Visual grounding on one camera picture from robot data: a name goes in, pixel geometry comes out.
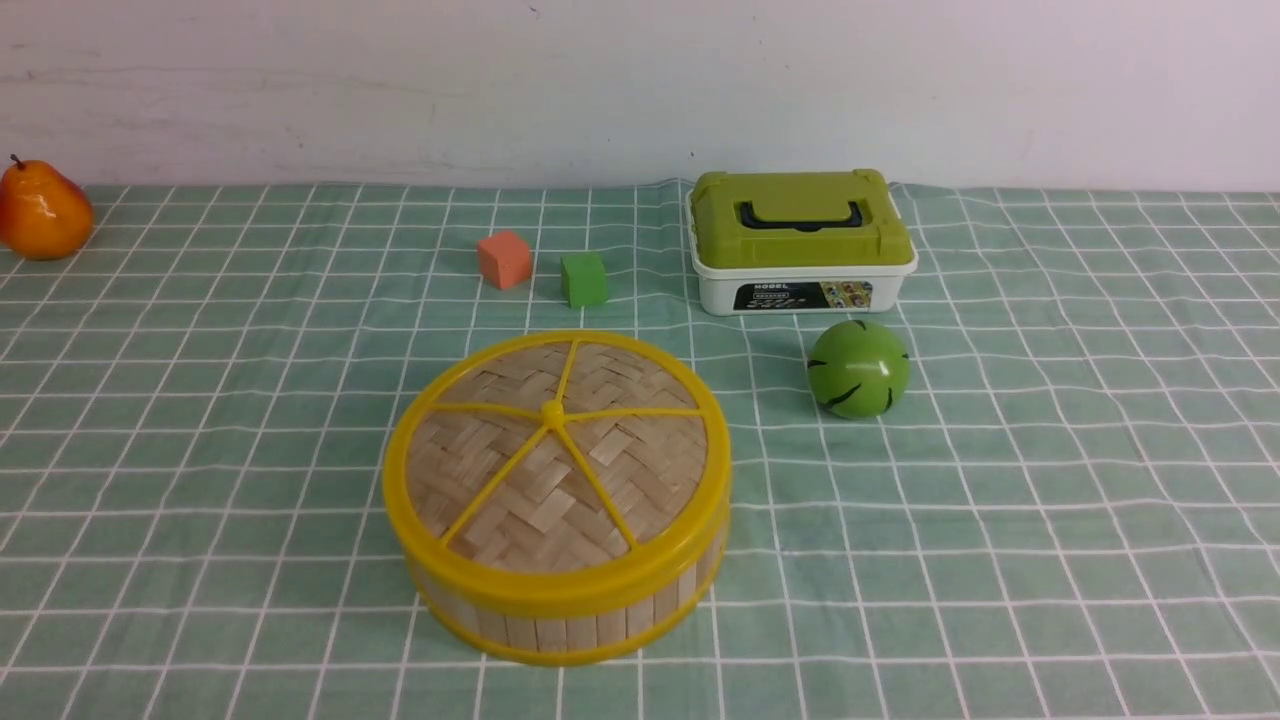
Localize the green checkered tablecloth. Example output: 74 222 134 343
1 181 1279 719

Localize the green toy watermelon ball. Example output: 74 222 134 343
806 319 911 420

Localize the green lidded white storage box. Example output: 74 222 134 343
686 169 918 316

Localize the orange toy pear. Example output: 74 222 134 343
1 154 95 261

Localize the green foam cube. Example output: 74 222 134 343
559 251 609 309

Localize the yellow bamboo steamer basket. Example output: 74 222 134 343
406 524 730 667

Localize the yellow woven steamer lid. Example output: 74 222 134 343
381 329 732 618

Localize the orange foam cube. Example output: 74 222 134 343
476 231 534 291

